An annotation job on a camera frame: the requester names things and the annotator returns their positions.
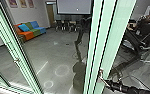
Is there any silver door handle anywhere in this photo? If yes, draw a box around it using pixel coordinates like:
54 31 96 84
97 67 106 82
12 57 21 68

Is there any brown wooden door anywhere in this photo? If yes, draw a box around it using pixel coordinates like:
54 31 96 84
45 2 56 29

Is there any green framed glass partition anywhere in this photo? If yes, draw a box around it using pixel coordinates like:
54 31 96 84
0 0 150 94

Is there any dark table with chairs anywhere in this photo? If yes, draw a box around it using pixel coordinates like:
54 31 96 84
54 18 83 33

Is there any white projection screen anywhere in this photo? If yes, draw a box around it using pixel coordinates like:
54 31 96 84
56 0 93 16

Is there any blue and green sofa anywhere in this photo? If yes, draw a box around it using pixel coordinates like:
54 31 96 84
13 20 48 43

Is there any framed wall poster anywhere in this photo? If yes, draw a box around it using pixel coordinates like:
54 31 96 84
27 0 36 9
19 0 28 9
8 0 19 9

